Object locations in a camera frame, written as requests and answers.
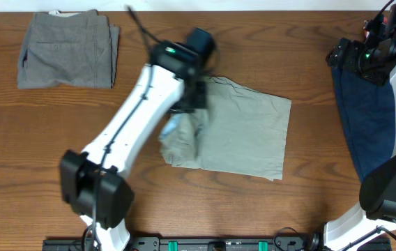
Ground khaki beige shorts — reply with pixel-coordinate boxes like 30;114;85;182
158;77;291;181

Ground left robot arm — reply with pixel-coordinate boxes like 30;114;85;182
59;38;215;250

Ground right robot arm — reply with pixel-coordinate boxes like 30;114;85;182
321;38;396;250

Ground navy blue shorts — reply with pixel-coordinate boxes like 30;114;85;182
331;68;395;181

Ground folded grey shorts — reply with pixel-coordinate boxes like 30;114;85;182
17;10;120;89

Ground black right camera cable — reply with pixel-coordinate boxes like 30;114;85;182
363;0;396;34

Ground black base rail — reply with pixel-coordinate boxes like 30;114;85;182
42;236;392;251

